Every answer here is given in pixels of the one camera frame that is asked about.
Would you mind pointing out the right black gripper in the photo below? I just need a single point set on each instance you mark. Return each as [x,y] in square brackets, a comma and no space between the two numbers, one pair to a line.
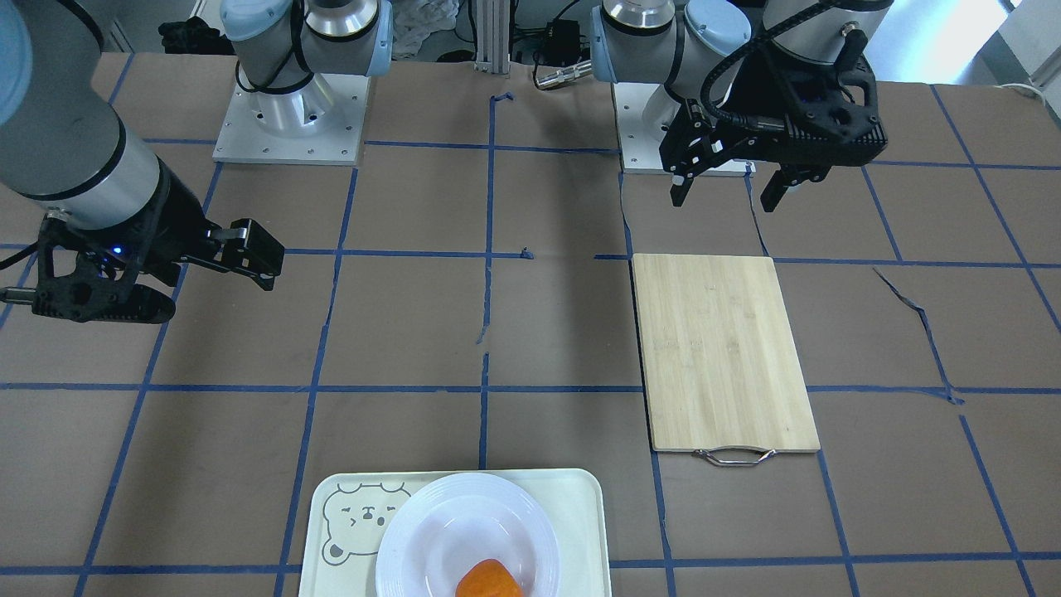
[171,222]

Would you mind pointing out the black power adapter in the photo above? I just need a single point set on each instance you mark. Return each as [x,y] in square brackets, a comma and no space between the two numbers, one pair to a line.
[561,44]

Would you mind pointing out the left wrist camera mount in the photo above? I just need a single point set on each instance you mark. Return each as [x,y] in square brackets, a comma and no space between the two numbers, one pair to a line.
[829,113]

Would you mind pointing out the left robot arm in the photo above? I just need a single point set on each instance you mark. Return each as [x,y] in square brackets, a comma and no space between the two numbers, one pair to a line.
[695,50]

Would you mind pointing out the cream bear tray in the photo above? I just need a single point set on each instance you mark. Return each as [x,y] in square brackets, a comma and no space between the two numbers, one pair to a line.
[350,512]

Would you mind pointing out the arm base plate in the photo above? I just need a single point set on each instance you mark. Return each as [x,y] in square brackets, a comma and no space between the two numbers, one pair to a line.
[642,115]
[318,125]

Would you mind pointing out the aluminium frame post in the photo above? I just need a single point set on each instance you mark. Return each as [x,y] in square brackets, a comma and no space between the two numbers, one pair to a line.
[493,45]

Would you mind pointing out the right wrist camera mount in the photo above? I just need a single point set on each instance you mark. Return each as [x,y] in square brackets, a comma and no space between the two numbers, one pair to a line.
[103,286]

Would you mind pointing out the bamboo cutting board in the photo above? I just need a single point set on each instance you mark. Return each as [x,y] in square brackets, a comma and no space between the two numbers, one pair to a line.
[721,370]

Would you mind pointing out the white round plate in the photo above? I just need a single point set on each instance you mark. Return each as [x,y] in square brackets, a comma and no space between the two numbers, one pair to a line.
[458,521]

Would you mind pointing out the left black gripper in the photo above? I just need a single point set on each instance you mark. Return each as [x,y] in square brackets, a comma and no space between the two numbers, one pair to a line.
[750,95]

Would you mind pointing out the orange fruit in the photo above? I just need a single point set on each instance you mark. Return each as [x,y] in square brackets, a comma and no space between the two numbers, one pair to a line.
[488,578]

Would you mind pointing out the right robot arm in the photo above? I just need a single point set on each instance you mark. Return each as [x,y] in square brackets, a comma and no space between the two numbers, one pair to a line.
[105,192]

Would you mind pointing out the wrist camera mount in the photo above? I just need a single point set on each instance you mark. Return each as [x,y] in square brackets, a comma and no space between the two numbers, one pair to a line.
[829,113]
[103,286]

